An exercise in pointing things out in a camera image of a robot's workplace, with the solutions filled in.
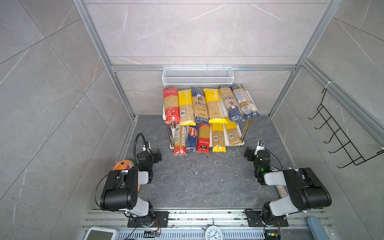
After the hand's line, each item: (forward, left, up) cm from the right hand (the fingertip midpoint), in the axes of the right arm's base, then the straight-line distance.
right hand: (254, 146), depth 94 cm
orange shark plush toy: (-12, +78, +3) cm, 79 cm away
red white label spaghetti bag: (+4, +47, +4) cm, 48 cm away
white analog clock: (-44, +31, -3) cm, 54 cm away
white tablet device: (-43, +82, -1) cm, 93 cm away
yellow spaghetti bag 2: (+7, +13, +3) cm, 15 cm away
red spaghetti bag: (+6, +33, +3) cm, 33 cm away
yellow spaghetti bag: (+5, +23, +3) cm, 24 cm away
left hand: (+1, +67, +1) cm, 67 cm away
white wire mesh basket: (+38, +29, +27) cm, 54 cm away
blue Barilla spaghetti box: (+9, +40, +5) cm, 41 cm away
